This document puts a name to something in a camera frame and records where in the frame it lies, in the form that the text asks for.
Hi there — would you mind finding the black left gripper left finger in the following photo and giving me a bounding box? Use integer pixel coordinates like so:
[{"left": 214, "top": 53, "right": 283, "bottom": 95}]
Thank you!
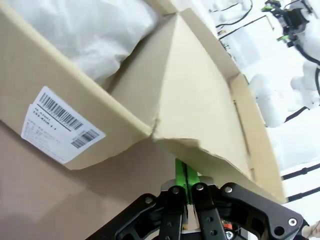
[{"left": 87, "top": 158, "right": 188, "bottom": 240}]

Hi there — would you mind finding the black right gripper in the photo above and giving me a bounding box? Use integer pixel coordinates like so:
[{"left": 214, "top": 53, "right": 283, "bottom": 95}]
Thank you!
[{"left": 261, "top": 0, "right": 310, "bottom": 48}]

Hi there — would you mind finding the cardboard shoe box with lid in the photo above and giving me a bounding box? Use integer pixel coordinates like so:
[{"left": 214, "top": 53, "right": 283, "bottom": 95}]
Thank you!
[{"left": 0, "top": 0, "right": 288, "bottom": 203}]

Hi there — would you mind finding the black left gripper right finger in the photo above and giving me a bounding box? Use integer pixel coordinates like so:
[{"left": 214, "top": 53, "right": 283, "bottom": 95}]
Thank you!
[{"left": 186, "top": 166, "right": 305, "bottom": 240}]

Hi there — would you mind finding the white tissue paper sheet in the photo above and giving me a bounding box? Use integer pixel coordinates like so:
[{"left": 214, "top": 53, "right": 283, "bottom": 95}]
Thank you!
[{"left": 32, "top": 0, "right": 160, "bottom": 90}]

